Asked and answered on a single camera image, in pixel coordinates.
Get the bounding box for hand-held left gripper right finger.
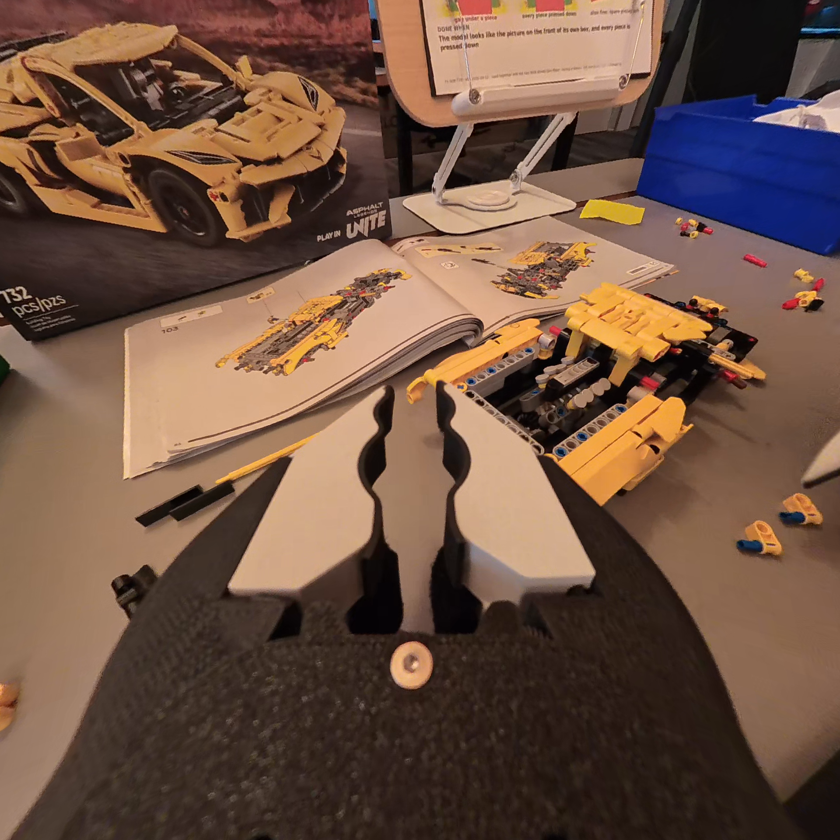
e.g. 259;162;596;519
436;381;598;610

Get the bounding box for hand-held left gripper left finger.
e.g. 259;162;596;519
227;385;401;605

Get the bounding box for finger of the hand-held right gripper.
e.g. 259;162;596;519
801;433;840;488

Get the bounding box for yellow toy brick car model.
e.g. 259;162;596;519
406;282;767;508

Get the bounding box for yellow thin toy rod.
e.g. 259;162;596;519
215;433;317;485

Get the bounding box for black toy brick panel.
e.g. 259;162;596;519
134;482;237;528

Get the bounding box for open instruction booklet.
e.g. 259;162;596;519
122;217;677;480

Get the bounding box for black toy brick connector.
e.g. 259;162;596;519
110;564;160;619

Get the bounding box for scattered small toy brick pieces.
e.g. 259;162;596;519
675;215;828;314

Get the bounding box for blue storage bin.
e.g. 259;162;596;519
637;94;840;256

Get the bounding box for yellow paper piece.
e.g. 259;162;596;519
579;199;647;226

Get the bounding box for white crumpled paper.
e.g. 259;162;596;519
752;88;840;132

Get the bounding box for toy car set box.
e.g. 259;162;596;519
0;0;393;342

